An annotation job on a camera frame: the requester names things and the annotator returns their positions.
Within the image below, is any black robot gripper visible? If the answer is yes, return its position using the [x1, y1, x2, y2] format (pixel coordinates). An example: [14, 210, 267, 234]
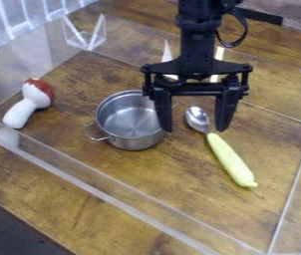
[141, 33, 252, 131]

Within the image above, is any small stainless steel pot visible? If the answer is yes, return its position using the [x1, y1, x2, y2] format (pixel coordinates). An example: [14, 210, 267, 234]
[85, 90, 166, 150]

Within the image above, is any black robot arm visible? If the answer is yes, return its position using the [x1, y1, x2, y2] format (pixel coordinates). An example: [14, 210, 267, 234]
[141, 0, 252, 131]

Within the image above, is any black bar in background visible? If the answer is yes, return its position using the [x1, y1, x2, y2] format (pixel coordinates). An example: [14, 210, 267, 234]
[238, 7, 283, 26]

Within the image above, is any plush red white mushroom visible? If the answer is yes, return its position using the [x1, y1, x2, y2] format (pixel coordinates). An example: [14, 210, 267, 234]
[2, 78, 55, 128]

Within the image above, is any clear acrylic enclosure wall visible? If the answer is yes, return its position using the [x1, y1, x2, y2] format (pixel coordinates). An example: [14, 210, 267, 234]
[0, 0, 301, 255]

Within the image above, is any black cable loop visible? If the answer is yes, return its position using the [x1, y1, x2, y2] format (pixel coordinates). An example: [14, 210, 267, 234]
[212, 6, 250, 49]

